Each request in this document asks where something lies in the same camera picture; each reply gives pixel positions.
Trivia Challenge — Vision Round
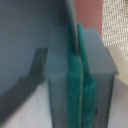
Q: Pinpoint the beige woven placemat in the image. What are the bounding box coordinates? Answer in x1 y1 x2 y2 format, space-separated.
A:
100 0 128 61

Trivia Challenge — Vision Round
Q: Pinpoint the small grey saucepan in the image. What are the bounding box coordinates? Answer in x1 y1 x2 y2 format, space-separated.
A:
0 0 79 98

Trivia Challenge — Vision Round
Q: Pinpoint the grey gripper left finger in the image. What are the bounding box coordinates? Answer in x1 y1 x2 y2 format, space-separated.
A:
43 24 83 128

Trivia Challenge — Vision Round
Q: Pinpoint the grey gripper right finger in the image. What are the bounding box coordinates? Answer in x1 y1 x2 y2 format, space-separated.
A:
78 24 118 128

